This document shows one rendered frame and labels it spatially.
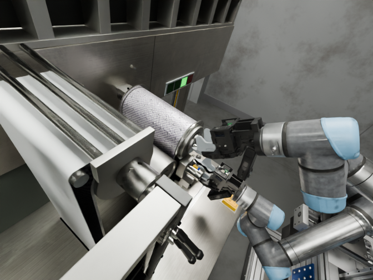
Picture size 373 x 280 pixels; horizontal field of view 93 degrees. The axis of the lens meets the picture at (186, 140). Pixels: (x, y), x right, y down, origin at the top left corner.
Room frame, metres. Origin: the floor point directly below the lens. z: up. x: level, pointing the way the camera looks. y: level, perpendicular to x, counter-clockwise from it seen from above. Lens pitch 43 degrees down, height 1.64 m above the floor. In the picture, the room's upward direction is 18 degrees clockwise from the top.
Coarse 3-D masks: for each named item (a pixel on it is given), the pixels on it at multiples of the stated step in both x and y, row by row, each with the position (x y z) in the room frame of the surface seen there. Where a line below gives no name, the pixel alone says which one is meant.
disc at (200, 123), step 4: (196, 124) 0.43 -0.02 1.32; (200, 124) 0.45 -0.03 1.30; (192, 128) 0.40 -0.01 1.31; (188, 132) 0.39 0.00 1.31; (184, 136) 0.37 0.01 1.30; (184, 140) 0.38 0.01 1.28; (180, 144) 0.36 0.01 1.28; (176, 152) 0.35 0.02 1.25; (176, 156) 0.36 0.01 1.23; (180, 156) 0.39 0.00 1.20
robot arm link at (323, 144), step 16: (288, 128) 0.31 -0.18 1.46; (304, 128) 0.30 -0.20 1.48; (320, 128) 0.29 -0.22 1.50; (336, 128) 0.28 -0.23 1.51; (352, 128) 0.28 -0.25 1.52; (288, 144) 0.28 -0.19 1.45; (304, 144) 0.28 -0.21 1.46; (320, 144) 0.27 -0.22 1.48; (336, 144) 0.26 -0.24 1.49; (352, 144) 0.26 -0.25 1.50; (304, 160) 0.27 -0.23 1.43; (320, 160) 0.26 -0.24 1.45; (336, 160) 0.26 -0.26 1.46
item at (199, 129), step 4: (196, 128) 0.42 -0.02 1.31; (200, 128) 0.44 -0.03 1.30; (192, 132) 0.40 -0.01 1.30; (196, 132) 0.42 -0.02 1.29; (200, 132) 0.45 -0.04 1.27; (188, 136) 0.39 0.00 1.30; (192, 136) 0.39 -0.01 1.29; (180, 140) 0.38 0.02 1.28; (188, 140) 0.38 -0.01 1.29; (184, 144) 0.37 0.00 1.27; (180, 148) 0.37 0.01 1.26; (184, 148) 0.37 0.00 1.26; (180, 152) 0.37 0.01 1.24; (184, 152) 0.38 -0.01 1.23; (184, 156) 0.39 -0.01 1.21
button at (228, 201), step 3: (225, 198) 0.47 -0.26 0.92; (228, 198) 0.47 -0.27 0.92; (222, 201) 0.46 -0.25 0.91; (225, 201) 0.45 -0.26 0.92; (228, 201) 0.46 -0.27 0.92; (231, 201) 0.46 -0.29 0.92; (225, 204) 0.45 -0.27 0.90; (228, 204) 0.44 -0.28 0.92; (231, 204) 0.45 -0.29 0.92; (234, 204) 0.45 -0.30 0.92; (237, 204) 0.45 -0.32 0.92; (231, 207) 0.44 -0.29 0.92; (234, 207) 0.44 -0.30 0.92; (234, 210) 0.43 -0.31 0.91
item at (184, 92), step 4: (184, 88) 1.33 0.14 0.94; (188, 88) 1.35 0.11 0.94; (180, 92) 1.34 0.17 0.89; (184, 92) 1.32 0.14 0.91; (188, 92) 1.37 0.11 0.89; (180, 96) 1.33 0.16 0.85; (184, 96) 1.32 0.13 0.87; (180, 100) 1.33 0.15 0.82; (184, 100) 1.34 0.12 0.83; (180, 104) 1.33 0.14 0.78; (184, 104) 1.35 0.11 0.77; (180, 108) 1.32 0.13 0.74
